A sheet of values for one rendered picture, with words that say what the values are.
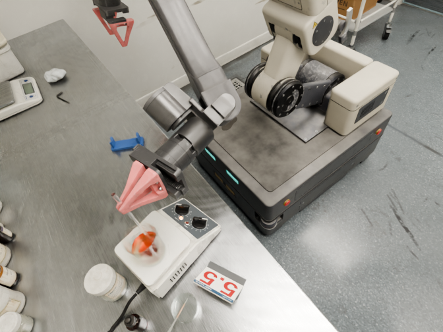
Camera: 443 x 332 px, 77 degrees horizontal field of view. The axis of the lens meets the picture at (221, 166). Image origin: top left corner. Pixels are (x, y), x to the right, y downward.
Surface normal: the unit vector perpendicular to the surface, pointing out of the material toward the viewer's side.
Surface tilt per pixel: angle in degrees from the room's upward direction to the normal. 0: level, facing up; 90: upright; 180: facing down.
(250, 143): 0
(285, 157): 0
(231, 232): 0
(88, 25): 90
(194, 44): 39
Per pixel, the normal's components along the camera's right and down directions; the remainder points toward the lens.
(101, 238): -0.11, -0.59
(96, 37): 0.59, 0.61
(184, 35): 0.11, 0.03
